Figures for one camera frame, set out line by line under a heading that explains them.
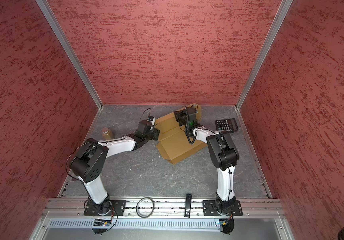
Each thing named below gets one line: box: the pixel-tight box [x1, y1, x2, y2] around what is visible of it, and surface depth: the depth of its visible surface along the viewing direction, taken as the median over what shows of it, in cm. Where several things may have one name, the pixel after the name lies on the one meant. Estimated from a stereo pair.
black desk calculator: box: [215, 118, 238, 133], surface depth 109 cm
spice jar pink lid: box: [101, 127, 114, 140], surface depth 94 cm
